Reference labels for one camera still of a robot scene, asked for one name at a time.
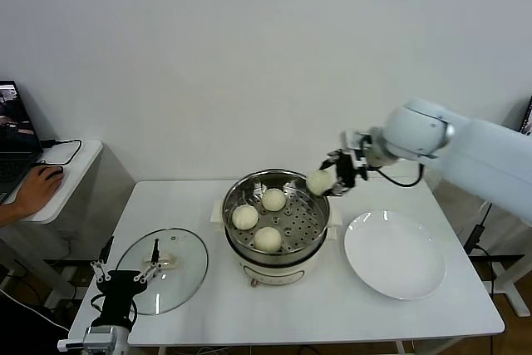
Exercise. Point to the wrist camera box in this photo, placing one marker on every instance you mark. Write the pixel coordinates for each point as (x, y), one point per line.
(97, 336)
(354, 145)

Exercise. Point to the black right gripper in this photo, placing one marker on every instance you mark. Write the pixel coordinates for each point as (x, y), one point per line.
(351, 170)

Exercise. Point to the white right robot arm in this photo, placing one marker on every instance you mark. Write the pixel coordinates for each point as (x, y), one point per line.
(478, 151)

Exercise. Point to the glass pot lid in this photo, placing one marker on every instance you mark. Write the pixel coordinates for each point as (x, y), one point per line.
(178, 272)

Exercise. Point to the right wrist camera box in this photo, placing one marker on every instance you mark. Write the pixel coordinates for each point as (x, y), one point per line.
(354, 145)

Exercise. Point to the person's bare forearm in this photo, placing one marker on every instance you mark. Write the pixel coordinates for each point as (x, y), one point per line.
(7, 213)

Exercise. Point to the white round plate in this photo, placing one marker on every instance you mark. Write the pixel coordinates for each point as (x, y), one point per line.
(390, 255)

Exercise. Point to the black laptop beside person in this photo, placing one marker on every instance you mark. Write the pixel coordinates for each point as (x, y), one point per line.
(12, 130)

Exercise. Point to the black computer mouse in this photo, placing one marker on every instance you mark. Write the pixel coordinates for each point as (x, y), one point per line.
(56, 171)

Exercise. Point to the white steamed baozi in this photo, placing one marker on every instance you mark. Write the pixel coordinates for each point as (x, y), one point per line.
(320, 181)
(267, 238)
(245, 217)
(273, 199)

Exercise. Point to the stainless steel steamer basket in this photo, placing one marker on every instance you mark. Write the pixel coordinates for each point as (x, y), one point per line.
(303, 222)

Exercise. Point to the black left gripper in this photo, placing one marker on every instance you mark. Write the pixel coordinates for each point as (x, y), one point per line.
(118, 290)

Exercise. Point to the person's bare hand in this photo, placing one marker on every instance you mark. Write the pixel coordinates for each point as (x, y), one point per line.
(35, 193)

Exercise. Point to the white side table with label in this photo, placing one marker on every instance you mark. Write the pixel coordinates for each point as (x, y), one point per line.
(509, 284)

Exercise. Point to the white side table with mouse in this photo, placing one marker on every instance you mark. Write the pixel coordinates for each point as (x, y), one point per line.
(79, 172)

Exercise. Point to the cream electric cooker base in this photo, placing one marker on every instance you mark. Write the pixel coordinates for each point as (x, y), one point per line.
(274, 272)

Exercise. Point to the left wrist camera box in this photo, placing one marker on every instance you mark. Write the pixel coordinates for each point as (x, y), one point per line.
(97, 336)

